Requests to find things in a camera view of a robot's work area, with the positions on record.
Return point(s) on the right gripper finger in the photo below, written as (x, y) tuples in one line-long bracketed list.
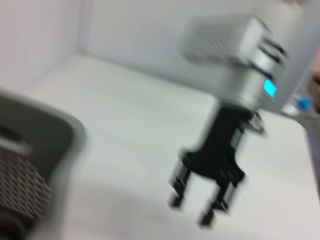
[(220, 200), (178, 180)]

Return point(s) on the blue paper scrap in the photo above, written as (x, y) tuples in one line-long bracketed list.
[(303, 102)]

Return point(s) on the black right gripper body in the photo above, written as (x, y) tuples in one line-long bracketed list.
[(217, 150)]

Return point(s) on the grey perforated plastic storage basket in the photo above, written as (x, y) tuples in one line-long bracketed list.
[(37, 150)]

